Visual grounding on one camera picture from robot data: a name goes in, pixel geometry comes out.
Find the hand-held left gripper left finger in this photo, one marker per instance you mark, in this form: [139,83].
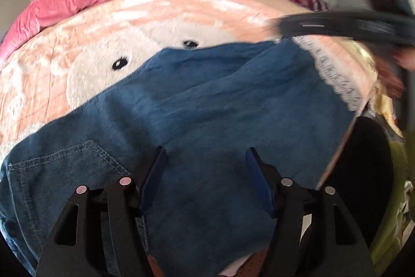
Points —
[152,179]

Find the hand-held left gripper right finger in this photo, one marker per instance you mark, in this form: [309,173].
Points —
[259,179]

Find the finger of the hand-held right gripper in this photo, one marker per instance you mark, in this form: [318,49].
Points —
[289,26]

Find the blue denim pants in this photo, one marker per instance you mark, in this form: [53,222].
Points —
[201,108]

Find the person's right hand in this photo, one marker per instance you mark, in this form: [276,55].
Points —
[407,59]

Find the dark cloth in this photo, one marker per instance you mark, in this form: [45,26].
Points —
[360,173]

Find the person's green top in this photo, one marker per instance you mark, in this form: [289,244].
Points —
[400,199]

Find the orange printed blanket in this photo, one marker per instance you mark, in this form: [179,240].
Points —
[97,37]

